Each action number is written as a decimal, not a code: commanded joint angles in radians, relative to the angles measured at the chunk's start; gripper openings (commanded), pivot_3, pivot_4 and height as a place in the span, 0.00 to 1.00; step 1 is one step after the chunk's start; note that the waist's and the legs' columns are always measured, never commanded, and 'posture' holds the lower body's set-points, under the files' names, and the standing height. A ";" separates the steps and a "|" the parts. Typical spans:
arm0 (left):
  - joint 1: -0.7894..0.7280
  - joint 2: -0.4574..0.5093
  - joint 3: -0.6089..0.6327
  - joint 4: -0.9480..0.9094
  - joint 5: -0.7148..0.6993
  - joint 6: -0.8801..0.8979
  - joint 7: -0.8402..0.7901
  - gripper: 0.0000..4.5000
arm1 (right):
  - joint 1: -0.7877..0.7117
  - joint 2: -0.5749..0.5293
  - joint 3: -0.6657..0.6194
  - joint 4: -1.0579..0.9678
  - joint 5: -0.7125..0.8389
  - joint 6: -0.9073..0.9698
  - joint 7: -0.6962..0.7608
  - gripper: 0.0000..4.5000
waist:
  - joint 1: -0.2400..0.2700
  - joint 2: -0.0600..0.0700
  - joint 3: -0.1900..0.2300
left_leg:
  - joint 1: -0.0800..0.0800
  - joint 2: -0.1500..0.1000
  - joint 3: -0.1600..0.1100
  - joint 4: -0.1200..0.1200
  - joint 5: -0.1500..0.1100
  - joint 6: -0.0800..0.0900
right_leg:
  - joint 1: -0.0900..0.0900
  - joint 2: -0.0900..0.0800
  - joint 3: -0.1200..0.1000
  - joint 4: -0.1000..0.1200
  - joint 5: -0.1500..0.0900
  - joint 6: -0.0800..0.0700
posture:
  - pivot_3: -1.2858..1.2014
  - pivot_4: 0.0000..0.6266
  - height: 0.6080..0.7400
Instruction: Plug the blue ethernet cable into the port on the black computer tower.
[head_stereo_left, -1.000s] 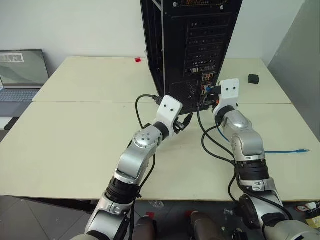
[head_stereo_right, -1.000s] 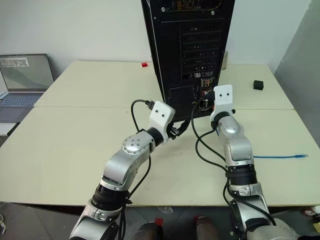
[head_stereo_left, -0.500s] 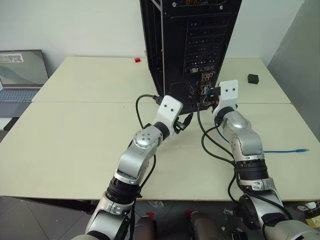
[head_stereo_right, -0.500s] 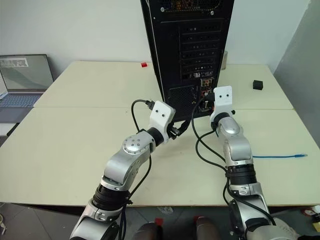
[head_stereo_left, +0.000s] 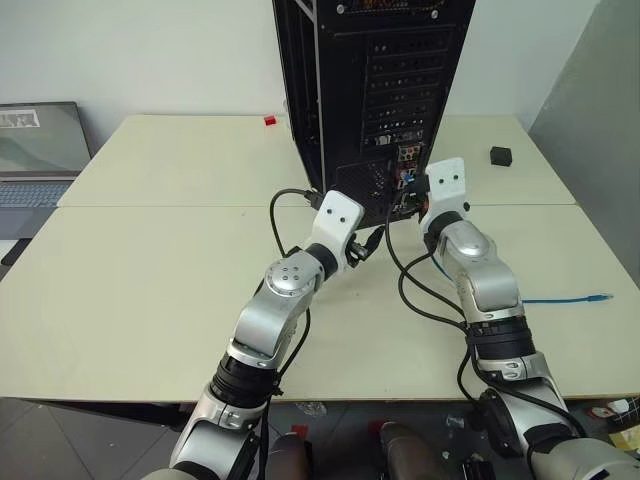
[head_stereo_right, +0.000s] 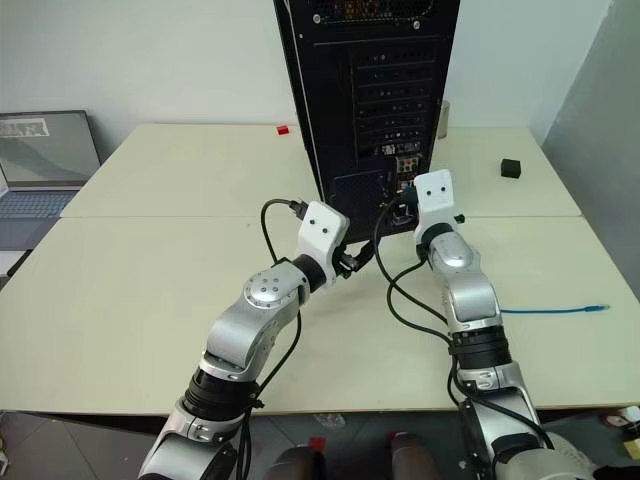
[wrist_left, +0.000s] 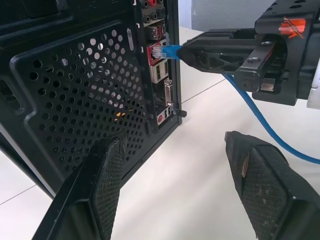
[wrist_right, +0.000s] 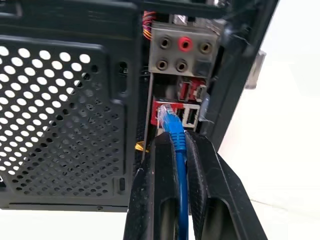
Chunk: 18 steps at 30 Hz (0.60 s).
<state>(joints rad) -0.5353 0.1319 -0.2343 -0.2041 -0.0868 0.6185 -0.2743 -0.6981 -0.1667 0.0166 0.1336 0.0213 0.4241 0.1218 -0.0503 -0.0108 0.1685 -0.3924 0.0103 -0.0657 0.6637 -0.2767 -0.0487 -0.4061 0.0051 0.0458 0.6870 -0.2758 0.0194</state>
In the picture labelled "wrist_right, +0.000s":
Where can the red ethernet USB port block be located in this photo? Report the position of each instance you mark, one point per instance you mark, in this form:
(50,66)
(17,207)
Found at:
(188,115)

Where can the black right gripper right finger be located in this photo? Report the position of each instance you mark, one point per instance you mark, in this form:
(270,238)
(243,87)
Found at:
(220,190)

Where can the black computer tower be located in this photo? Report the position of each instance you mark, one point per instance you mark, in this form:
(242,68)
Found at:
(70,105)

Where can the grey audio jack panel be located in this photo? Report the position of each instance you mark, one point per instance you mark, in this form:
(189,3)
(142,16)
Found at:
(183,51)

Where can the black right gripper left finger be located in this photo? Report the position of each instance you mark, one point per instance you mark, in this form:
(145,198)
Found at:
(147,190)

